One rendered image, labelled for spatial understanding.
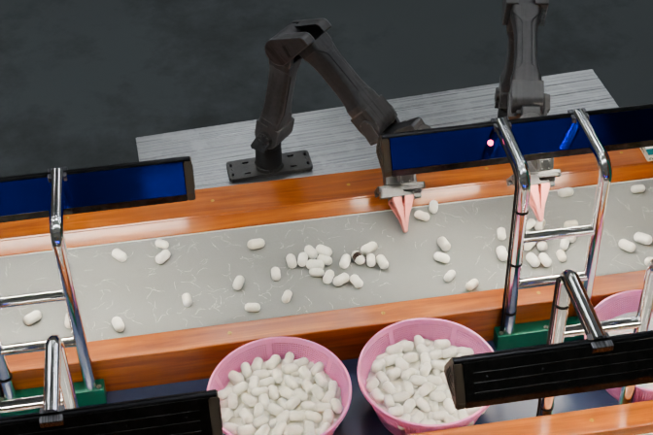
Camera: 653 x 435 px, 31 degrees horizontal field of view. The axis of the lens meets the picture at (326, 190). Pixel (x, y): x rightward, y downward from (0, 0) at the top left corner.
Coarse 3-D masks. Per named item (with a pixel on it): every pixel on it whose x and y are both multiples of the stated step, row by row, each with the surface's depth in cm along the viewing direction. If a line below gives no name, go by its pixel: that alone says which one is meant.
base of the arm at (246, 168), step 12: (264, 156) 278; (276, 156) 279; (288, 156) 286; (300, 156) 285; (228, 168) 282; (240, 168) 282; (252, 168) 282; (264, 168) 280; (276, 168) 281; (288, 168) 282; (300, 168) 282; (312, 168) 283; (240, 180) 280
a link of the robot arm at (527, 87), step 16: (512, 0) 255; (544, 0) 254; (512, 16) 255; (528, 16) 254; (544, 16) 259; (528, 32) 252; (528, 48) 251; (528, 64) 250; (512, 80) 249; (528, 80) 249; (512, 96) 248; (528, 96) 247; (512, 112) 249
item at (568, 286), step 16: (560, 288) 194; (576, 288) 187; (560, 304) 196; (576, 304) 186; (640, 304) 200; (560, 320) 198; (592, 320) 182; (608, 320) 202; (624, 320) 202; (640, 320) 202; (560, 336) 201; (592, 336) 180; (608, 336) 180; (592, 352) 179; (544, 400) 212; (624, 400) 215
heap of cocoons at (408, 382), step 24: (384, 360) 226; (408, 360) 227; (432, 360) 226; (384, 384) 222; (408, 384) 222; (432, 384) 223; (384, 408) 220; (408, 408) 218; (432, 408) 219; (480, 408) 217
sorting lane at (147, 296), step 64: (576, 192) 264; (640, 192) 263; (0, 256) 251; (128, 256) 251; (192, 256) 250; (256, 256) 250; (576, 256) 248; (640, 256) 247; (0, 320) 237; (64, 320) 237; (128, 320) 236; (192, 320) 236
